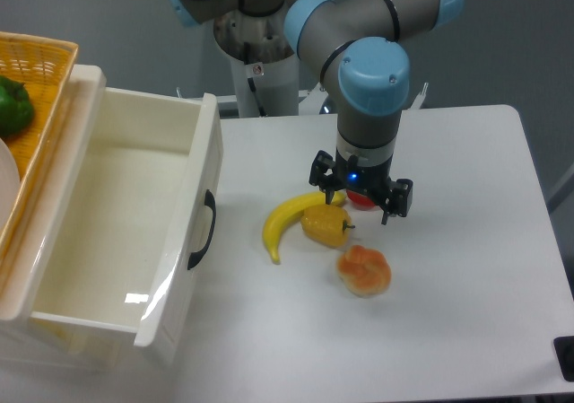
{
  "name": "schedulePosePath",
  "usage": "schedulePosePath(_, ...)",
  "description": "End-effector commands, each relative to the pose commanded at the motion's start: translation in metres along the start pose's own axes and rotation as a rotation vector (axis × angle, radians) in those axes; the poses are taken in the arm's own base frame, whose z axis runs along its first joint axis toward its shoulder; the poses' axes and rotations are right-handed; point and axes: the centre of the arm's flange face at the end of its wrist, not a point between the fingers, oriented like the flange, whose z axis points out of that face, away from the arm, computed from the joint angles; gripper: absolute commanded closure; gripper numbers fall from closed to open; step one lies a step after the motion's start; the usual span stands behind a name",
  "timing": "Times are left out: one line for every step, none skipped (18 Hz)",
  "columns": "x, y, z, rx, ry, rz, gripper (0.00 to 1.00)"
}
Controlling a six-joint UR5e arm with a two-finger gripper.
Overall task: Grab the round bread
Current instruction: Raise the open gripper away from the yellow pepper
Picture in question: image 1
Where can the round knotted bread roll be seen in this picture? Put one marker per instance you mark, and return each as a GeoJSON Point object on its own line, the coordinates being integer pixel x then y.
{"type": "Point", "coordinates": [365, 272]}

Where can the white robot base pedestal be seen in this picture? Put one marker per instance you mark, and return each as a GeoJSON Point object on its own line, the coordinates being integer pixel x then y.
{"type": "Point", "coordinates": [264, 68]}

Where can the green bell pepper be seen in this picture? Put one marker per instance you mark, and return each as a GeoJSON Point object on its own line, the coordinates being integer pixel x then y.
{"type": "Point", "coordinates": [17, 111]}

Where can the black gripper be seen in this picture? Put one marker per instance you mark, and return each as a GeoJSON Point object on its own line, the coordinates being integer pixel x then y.
{"type": "Point", "coordinates": [394, 197]}

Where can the white drawer cabinet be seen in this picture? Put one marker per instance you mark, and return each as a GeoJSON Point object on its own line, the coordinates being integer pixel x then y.
{"type": "Point", "coordinates": [28, 335]}

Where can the white plate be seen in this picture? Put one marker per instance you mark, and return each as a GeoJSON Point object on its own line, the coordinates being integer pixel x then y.
{"type": "Point", "coordinates": [9, 183]}

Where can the yellow bell pepper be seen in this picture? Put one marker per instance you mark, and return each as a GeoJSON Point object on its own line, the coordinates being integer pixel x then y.
{"type": "Point", "coordinates": [327, 224]}

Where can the black object at table edge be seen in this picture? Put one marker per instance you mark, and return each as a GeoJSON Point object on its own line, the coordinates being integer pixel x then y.
{"type": "Point", "coordinates": [564, 349]}

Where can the black drawer handle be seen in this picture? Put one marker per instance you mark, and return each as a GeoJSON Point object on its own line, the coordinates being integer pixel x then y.
{"type": "Point", "coordinates": [207, 231]}

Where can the white open drawer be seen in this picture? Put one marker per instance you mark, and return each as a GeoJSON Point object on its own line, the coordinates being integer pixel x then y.
{"type": "Point", "coordinates": [119, 264]}

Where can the yellow woven basket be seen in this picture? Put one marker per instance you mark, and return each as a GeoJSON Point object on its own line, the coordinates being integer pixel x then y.
{"type": "Point", "coordinates": [43, 66]}

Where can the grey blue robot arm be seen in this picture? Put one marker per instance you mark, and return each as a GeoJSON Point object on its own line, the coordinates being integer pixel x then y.
{"type": "Point", "coordinates": [354, 50]}

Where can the yellow banana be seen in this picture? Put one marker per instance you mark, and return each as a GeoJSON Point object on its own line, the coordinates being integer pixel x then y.
{"type": "Point", "coordinates": [288, 213]}

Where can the red tomato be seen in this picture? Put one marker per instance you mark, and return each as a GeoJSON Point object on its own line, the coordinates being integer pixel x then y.
{"type": "Point", "coordinates": [359, 200]}

